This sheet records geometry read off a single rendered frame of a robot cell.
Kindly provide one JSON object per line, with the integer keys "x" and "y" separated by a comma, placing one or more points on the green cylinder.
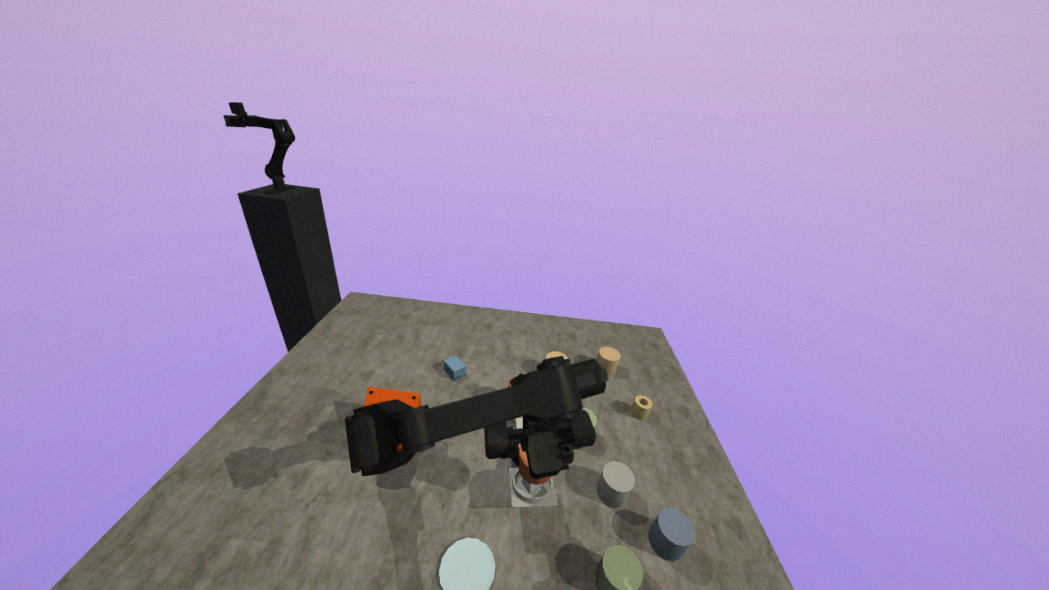
{"x": 619, "y": 569}
{"x": 592, "y": 416}

